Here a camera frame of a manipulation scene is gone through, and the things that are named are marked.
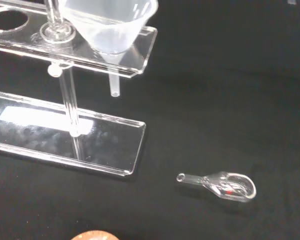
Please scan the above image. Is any clear acrylic funnel stand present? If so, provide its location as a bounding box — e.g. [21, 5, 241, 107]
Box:
[0, 0, 158, 175]

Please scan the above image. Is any clear glass weighing funnel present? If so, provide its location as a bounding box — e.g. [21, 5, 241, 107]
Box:
[176, 171, 257, 203]

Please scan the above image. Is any cork ring flask support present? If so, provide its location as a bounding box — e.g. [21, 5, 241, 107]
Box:
[70, 230, 121, 240]

